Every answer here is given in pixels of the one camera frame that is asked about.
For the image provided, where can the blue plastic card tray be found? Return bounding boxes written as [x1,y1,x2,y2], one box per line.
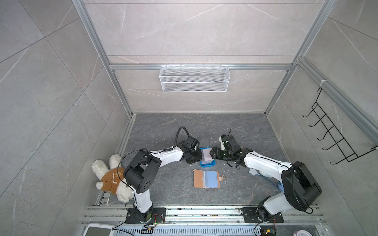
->
[199,147,217,168]

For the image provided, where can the tan leather card holder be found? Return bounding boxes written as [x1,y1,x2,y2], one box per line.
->
[194,170,224,189]

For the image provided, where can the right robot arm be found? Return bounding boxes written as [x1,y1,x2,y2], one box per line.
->
[210,135,322,221]

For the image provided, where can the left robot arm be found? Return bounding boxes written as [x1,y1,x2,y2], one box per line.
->
[124,136,202,214]

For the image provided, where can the white teddy bear brown shirt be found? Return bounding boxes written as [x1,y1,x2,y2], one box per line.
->
[91,154,133,203]

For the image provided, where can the white tablet device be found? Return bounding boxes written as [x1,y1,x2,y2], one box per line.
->
[83,223,117,236]

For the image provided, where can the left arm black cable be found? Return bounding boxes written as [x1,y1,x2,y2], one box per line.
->
[172,126,191,149]

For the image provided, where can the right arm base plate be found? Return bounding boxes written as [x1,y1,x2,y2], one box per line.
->
[240,207,284,223]

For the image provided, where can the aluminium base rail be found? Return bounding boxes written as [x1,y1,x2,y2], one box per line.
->
[80,206,326,225]

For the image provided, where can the white wire mesh basket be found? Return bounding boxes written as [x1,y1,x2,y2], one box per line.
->
[159,65,231,93]

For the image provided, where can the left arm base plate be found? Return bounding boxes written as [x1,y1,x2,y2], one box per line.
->
[126,207,166,224]

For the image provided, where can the black wire hook rack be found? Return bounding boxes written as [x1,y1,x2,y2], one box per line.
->
[302,88,378,165]

